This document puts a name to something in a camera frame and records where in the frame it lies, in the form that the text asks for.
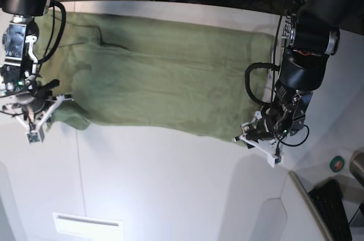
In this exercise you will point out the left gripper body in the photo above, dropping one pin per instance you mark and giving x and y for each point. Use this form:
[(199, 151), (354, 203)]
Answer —
[(263, 126)]

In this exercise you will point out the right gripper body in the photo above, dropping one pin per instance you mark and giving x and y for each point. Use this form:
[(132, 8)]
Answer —
[(38, 104)]

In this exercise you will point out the green t-shirt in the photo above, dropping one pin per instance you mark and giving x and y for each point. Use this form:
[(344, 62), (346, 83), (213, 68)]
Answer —
[(132, 71)]

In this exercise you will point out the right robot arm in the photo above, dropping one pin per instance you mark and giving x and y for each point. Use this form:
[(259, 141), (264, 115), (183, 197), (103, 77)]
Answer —
[(21, 67)]

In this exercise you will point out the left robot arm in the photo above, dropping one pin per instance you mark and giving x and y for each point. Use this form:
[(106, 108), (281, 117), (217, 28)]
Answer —
[(311, 35)]

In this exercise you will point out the green tape roll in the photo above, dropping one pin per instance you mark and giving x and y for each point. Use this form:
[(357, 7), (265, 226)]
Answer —
[(337, 164)]

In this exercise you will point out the black keyboard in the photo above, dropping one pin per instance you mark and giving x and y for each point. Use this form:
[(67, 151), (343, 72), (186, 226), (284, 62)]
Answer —
[(327, 199)]

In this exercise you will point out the metal cylinder cup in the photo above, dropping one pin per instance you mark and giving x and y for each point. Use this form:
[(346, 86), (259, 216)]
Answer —
[(356, 167)]

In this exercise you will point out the white label plate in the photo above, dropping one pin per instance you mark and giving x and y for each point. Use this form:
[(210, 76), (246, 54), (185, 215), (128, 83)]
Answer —
[(91, 228)]

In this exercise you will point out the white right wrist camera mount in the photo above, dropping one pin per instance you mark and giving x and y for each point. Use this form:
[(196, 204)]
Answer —
[(34, 130)]

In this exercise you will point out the grey table edge rail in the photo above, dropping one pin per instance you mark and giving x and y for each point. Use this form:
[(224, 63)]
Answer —
[(307, 223)]

